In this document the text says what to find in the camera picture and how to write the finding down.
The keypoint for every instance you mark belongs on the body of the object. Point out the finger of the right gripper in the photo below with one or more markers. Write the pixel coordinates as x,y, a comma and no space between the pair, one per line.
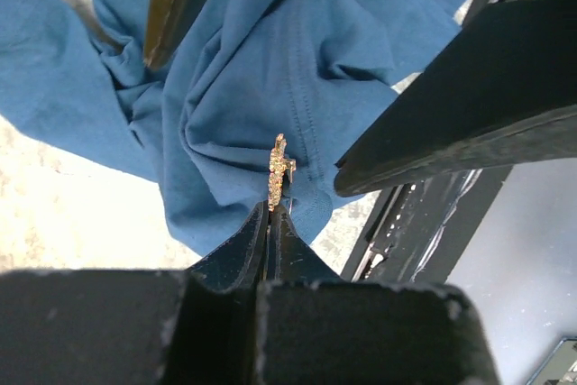
503,92
162,28

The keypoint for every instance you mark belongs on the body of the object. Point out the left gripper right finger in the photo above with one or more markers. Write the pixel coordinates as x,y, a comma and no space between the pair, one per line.
339,332

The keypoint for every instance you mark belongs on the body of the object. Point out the dark blue t-shirt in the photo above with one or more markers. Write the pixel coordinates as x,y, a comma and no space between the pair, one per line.
320,72

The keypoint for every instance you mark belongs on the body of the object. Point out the gold flower brooch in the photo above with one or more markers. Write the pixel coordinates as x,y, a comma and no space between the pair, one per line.
281,167

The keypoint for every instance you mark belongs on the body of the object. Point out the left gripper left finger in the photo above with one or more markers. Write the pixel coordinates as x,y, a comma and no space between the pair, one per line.
192,326

